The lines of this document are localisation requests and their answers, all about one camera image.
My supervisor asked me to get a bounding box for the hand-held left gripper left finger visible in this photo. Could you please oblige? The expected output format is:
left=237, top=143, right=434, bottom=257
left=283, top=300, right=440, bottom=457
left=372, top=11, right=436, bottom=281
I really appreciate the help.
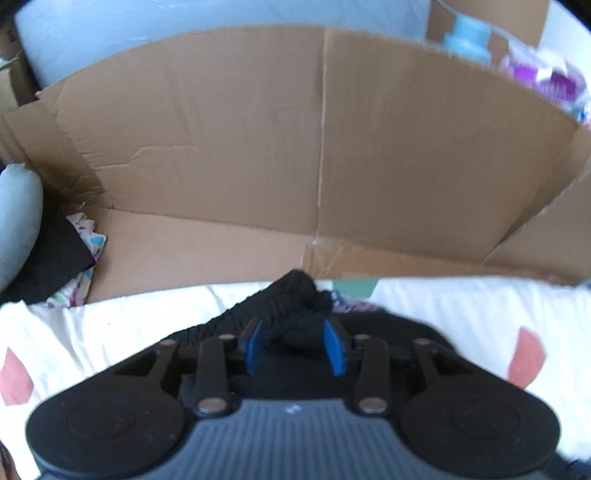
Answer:
left=117, top=320, right=265, bottom=415

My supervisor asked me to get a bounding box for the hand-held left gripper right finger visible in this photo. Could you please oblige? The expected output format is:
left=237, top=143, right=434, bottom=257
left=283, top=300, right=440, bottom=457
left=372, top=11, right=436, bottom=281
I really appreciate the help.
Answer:
left=322, top=318, right=470, bottom=415

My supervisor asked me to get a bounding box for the cream bear-print bed sheet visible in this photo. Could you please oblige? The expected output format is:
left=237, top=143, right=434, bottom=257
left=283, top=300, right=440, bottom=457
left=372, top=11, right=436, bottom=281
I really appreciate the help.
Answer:
left=0, top=272, right=591, bottom=467

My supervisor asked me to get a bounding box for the white cloth colourful print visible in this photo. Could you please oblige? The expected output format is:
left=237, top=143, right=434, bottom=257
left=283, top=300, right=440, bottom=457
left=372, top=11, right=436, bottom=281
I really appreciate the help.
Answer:
left=46, top=212, right=107, bottom=308

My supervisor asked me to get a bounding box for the large brown cardboard sheet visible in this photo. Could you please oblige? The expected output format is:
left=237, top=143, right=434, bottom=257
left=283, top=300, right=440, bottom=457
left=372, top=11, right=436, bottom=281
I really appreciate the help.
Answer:
left=0, top=23, right=591, bottom=305

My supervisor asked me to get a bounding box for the grey neck pillow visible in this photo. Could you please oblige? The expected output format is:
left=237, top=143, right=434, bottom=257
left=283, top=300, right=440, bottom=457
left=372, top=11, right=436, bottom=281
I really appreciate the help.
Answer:
left=0, top=164, right=44, bottom=294

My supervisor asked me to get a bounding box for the grey plastic-wrapped appliance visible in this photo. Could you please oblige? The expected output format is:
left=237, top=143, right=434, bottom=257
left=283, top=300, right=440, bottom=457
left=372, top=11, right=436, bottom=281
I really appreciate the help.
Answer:
left=14, top=0, right=432, bottom=88

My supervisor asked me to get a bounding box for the white bottle blue cap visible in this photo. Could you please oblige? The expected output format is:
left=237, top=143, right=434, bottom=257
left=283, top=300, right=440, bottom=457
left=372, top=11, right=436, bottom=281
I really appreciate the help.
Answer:
left=443, top=11, right=492, bottom=65

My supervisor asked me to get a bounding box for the purple refill pouch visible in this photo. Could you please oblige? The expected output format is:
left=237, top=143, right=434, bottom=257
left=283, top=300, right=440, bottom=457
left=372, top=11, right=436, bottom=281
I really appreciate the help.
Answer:
left=499, top=39, right=591, bottom=125

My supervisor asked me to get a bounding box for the small cardboard box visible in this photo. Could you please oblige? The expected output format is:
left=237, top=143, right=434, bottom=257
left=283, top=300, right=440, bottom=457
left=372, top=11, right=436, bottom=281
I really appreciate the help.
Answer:
left=0, top=28, right=40, bottom=114

